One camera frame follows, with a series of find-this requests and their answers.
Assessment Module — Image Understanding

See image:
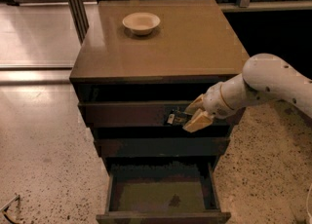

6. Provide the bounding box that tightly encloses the white ceramic bowl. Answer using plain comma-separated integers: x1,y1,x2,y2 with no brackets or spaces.
122,13,161,36

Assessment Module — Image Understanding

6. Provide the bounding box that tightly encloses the brown drawer cabinet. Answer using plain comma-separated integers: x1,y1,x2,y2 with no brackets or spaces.
68,0,260,224

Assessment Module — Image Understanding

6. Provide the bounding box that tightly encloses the white cable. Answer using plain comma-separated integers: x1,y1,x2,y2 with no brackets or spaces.
305,182,312,224

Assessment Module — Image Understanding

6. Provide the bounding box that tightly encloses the open bottom drawer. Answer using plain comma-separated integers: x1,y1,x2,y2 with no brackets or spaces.
97,161,231,224

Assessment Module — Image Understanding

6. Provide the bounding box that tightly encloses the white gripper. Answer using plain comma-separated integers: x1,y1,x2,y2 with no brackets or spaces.
182,82,235,132

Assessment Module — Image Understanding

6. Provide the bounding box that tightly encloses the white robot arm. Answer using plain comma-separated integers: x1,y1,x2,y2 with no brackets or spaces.
183,54,312,132

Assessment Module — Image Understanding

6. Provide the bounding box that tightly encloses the top drawer front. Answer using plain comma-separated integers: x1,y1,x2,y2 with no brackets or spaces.
78,100,189,128

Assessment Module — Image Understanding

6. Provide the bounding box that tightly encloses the middle drawer front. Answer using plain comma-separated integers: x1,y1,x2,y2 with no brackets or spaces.
95,137,229,158

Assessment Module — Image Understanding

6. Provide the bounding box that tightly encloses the metal bracket on floor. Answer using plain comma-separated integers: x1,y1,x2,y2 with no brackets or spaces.
0,194,21,224

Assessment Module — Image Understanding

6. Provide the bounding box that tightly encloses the metal door frame post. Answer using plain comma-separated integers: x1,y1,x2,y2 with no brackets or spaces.
67,0,89,43

